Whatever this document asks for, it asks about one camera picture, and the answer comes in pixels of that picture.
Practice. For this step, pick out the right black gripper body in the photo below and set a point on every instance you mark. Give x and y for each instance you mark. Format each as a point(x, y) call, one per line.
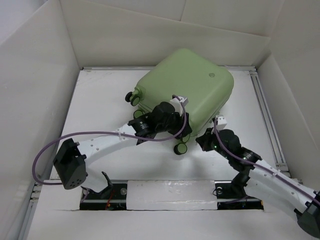
point(217, 149)

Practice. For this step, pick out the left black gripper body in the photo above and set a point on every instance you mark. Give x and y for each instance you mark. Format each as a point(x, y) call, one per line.
point(174, 126)

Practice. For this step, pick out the light green suitcase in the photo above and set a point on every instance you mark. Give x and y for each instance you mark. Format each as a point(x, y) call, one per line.
point(184, 73)

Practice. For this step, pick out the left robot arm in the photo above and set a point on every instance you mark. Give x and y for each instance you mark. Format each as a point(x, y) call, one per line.
point(73, 159)

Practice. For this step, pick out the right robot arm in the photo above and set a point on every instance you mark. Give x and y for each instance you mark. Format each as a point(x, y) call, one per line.
point(258, 179)

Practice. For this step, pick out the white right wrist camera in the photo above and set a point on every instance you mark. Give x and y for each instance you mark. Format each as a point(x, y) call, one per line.
point(220, 122)

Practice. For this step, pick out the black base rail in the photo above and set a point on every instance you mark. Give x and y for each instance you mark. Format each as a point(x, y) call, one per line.
point(169, 195)

